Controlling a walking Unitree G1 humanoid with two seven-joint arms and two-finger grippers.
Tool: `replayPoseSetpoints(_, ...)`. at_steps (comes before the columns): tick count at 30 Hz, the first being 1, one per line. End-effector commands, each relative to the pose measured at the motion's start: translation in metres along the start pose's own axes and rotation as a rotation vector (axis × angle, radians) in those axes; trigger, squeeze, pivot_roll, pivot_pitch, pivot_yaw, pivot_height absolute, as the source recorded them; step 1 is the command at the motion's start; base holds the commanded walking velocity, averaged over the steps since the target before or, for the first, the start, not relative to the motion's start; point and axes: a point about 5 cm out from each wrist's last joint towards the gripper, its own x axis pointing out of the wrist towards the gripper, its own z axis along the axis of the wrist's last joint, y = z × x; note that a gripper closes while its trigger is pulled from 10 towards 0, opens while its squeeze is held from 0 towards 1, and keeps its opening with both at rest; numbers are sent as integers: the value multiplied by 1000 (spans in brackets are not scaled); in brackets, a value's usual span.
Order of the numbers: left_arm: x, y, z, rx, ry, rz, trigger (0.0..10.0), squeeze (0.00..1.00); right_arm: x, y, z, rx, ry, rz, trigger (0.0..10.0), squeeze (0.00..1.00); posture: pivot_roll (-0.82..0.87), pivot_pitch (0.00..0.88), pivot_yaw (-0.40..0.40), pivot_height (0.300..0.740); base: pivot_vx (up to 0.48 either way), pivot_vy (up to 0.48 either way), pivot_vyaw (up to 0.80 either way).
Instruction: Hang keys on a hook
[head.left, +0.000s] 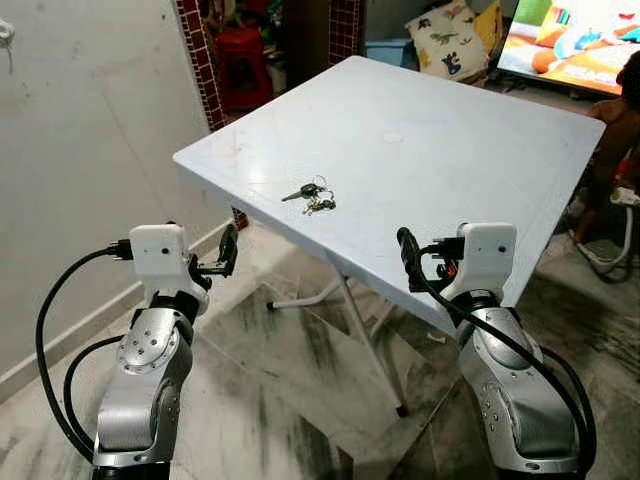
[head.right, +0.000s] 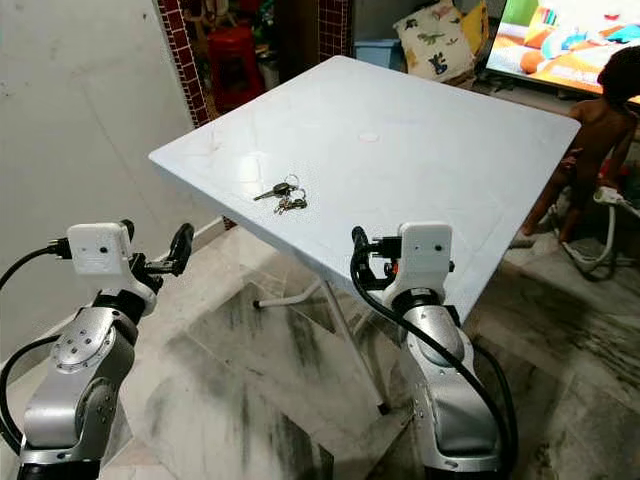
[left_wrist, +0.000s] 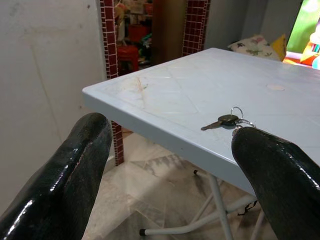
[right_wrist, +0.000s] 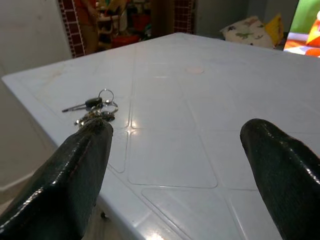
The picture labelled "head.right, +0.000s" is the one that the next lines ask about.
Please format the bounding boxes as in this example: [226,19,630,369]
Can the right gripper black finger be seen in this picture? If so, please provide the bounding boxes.
[350,226,374,293]

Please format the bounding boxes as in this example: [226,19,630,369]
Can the bunch of metal keys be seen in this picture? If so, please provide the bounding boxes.
[253,174,310,216]

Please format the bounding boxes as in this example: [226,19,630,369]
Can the white plastic folding table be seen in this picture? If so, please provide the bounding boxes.
[148,55,583,416]

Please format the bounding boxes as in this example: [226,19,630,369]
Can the red plastic stool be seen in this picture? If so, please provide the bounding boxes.
[207,25,263,113]

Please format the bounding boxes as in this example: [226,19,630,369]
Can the blue plastic box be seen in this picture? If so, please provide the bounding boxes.
[354,38,406,71]

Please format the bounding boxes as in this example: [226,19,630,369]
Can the dinosaur print pillow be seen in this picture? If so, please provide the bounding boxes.
[392,2,476,84]

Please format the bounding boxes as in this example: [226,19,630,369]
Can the brown wooden door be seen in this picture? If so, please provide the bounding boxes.
[275,0,321,81]

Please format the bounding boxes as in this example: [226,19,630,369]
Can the shirtless child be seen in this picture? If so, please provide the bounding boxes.
[510,45,640,247]

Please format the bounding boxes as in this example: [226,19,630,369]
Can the yellow pillow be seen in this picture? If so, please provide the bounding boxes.
[460,0,491,56]

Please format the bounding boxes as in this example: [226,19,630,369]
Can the flat screen television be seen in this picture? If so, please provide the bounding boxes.
[482,0,640,104]

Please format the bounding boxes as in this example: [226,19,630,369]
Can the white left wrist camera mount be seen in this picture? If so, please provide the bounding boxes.
[66,221,134,297]

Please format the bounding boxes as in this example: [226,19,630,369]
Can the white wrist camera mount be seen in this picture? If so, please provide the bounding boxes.
[66,221,134,297]
[396,220,455,303]

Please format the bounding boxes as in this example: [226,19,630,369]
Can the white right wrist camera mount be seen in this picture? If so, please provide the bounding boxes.
[396,220,455,303]

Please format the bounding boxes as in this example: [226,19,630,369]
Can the black left camera cable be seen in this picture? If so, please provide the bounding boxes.
[0,238,73,293]

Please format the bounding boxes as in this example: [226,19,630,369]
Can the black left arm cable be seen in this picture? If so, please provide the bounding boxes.
[0,358,63,457]

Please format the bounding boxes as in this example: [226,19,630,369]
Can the white tubular frame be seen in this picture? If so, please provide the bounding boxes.
[560,185,640,277]

